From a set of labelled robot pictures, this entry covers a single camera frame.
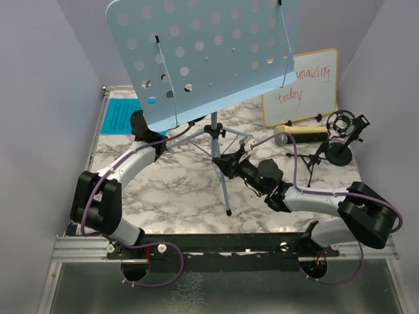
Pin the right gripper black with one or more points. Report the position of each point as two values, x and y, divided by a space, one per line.
230 163

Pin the black studio microphone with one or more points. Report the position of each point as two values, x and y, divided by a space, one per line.
302 138

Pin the black round-base mic stand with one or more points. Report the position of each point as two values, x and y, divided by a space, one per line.
343 129

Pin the light blue music stand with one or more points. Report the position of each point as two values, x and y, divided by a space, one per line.
189 59

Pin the black tripod with shock mount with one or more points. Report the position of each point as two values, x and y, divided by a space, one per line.
312 160

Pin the cyan sheet music page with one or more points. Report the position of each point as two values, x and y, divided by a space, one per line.
117 116

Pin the cream toy microphone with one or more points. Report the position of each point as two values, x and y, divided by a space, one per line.
300 129

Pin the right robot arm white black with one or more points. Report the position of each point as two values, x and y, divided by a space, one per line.
358 212

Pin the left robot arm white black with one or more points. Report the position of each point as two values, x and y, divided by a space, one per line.
97 203

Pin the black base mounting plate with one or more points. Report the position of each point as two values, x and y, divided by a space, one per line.
233 252

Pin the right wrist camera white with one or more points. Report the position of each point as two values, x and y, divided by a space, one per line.
247 143

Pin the whiteboard with yellow frame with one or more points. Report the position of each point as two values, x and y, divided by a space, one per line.
313 93

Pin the aluminium rail frame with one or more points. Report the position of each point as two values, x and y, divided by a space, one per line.
181 194

